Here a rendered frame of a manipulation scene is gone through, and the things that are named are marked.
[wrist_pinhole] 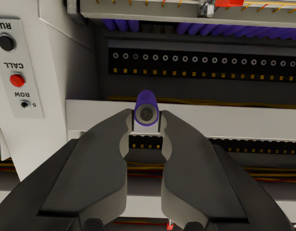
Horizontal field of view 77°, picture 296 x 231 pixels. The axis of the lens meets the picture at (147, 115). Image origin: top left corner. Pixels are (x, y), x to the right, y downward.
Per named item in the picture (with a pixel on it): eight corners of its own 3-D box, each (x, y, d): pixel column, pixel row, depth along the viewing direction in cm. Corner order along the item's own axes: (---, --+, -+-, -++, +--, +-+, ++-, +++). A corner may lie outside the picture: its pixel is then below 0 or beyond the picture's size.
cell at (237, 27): (222, 25, 33) (240, 11, 27) (232, 26, 33) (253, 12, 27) (221, 36, 33) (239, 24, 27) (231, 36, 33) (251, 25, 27)
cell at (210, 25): (199, 24, 33) (212, 9, 26) (209, 24, 33) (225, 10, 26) (198, 35, 33) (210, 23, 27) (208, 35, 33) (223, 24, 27)
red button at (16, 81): (7, 74, 22) (11, 87, 23) (20, 74, 22) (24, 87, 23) (13, 72, 23) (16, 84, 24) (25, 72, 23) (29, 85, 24)
